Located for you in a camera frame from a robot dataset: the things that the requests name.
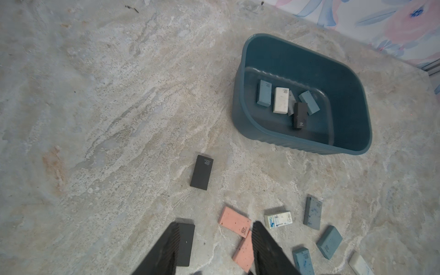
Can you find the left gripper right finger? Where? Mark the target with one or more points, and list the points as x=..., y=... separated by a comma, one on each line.
x=269, y=258

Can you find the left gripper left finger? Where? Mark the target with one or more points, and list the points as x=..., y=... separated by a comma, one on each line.
x=162, y=258

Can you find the black eraser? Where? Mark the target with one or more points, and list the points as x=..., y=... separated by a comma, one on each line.
x=202, y=171
x=186, y=231
x=300, y=115

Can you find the teal eraser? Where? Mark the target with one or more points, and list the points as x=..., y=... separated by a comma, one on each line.
x=264, y=96
x=312, y=106
x=329, y=242

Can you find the pink eraser lower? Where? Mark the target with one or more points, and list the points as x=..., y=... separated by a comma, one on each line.
x=244, y=255

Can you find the pink eraser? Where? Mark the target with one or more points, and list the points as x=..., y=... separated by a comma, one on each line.
x=235, y=222
x=244, y=255

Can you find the blue eraser middle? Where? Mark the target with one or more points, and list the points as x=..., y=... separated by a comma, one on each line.
x=303, y=262

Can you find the white printed eraser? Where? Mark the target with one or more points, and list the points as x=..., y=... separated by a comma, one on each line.
x=278, y=220

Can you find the pink eraser upper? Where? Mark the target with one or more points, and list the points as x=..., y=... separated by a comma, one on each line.
x=235, y=222

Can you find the grey eraser upper middle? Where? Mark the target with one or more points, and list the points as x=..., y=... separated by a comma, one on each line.
x=313, y=213

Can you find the teal plastic storage box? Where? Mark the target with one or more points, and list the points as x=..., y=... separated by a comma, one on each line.
x=340, y=126

